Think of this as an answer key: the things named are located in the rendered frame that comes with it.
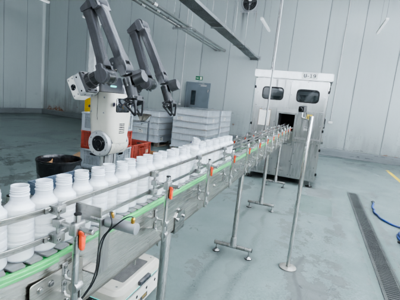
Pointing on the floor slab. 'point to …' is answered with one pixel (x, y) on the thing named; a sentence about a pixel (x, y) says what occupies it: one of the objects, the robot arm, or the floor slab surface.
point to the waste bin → (61, 161)
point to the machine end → (292, 118)
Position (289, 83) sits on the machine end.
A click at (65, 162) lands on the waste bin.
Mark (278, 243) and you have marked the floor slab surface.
